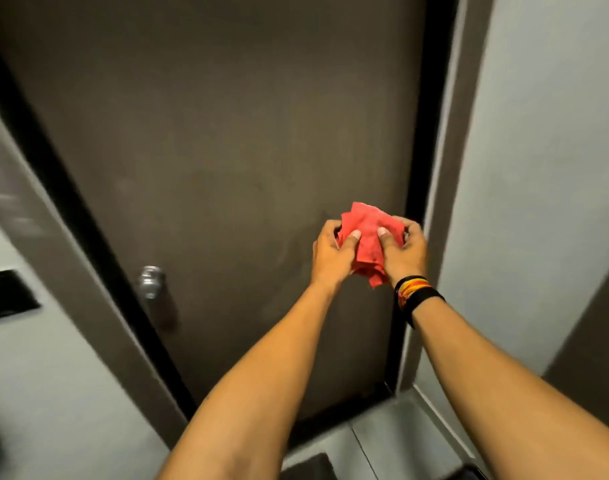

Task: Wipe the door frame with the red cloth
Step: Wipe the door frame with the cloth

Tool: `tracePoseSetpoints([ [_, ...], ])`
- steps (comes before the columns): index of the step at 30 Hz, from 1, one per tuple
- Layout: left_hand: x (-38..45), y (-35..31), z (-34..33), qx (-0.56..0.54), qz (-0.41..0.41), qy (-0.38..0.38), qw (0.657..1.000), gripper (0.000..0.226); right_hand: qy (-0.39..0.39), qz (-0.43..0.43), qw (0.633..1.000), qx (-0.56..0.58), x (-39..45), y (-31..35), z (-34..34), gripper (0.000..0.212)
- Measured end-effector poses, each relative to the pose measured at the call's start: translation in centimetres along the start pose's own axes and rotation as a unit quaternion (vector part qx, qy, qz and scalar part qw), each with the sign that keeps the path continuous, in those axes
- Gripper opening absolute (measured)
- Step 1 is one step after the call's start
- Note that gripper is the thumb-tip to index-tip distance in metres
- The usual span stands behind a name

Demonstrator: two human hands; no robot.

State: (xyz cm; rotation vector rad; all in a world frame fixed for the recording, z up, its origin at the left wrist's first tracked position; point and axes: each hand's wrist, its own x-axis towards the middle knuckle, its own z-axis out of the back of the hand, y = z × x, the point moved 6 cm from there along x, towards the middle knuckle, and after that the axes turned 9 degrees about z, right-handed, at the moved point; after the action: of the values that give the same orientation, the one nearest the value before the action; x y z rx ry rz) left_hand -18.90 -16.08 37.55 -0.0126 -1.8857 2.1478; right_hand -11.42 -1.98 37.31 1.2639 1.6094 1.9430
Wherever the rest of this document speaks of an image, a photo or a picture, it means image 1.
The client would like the person's right hand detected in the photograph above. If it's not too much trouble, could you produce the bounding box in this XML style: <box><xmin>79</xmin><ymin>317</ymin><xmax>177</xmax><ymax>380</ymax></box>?
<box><xmin>377</xmin><ymin>216</ymin><xmax>428</xmax><ymax>289</ymax></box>

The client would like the person's left hand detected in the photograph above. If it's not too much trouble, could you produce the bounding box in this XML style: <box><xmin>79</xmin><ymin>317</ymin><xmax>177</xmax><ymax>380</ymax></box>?
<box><xmin>310</xmin><ymin>219</ymin><xmax>362</xmax><ymax>295</ymax></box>

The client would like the red cleaning cloth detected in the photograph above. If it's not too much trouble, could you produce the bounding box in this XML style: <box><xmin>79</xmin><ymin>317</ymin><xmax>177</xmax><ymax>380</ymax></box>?
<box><xmin>336</xmin><ymin>202</ymin><xmax>406</xmax><ymax>289</ymax></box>

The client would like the person's right forearm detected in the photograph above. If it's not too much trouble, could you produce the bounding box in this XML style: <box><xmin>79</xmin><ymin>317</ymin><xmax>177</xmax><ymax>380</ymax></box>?
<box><xmin>409</xmin><ymin>297</ymin><xmax>609</xmax><ymax>480</ymax></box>

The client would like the person's left forearm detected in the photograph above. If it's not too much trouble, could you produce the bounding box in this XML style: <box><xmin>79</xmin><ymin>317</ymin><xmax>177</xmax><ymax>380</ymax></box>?
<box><xmin>157</xmin><ymin>282</ymin><xmax>347</xmax><ymax>480</ymax></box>

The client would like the black wristband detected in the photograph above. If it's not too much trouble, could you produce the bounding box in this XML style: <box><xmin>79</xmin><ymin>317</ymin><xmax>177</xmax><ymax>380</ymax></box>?
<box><xmin>394</xmin><ymin>276</ymin><xmax>446</xmax><ymax>329</ymax></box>

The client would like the dark brown door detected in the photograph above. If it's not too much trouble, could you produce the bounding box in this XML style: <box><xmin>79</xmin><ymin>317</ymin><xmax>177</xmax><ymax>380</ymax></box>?
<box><xmin>0</xmin><ymin>0</ymin><xmax>430</xmax><ymax>435</ymax></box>

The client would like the silver door knob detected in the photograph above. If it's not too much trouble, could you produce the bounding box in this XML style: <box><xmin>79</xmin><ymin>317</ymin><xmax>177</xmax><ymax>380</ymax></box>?
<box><xmin>138</xmin><ymin>265</ymin><xmax>166</xmax><ymax>301</ymax></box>

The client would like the orange and yellow thread bracelet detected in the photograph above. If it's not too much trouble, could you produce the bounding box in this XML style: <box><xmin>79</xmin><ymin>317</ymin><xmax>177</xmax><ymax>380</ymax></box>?
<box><xmin>396</xmin><ymin>278</ymin><xmax>432</xmax><ymax>309</ymax></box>

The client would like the dark door frame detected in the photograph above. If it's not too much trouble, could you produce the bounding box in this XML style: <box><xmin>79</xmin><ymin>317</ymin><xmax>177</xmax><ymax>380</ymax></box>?
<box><xmin>0</xmin><ymin>0</ymin><xmax>495</xmax><ymax>448</ymax></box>

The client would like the black wall switch plate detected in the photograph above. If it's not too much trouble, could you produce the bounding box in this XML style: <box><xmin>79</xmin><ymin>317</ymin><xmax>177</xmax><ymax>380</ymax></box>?
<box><xmin>0</xmin><ymin>269</ymin><xmax>41</xmax><ymax>323</ymax></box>

